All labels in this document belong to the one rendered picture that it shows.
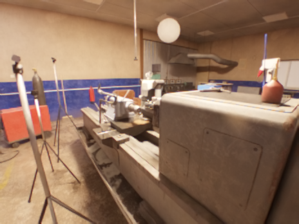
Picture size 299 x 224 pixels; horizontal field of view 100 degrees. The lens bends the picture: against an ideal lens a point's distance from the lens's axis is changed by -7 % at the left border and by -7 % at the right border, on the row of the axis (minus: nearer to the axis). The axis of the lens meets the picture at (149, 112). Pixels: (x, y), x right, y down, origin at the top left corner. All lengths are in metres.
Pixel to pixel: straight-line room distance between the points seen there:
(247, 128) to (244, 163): 0.12
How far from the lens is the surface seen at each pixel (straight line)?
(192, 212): 0.80
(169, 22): 5.02
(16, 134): 3.93
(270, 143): 0.52
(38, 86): 4.01
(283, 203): 0.65
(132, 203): 1.37
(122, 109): 1.56
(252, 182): 0.59
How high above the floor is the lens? 1.43
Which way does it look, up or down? 15 degrees down
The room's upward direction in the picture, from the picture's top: straight up
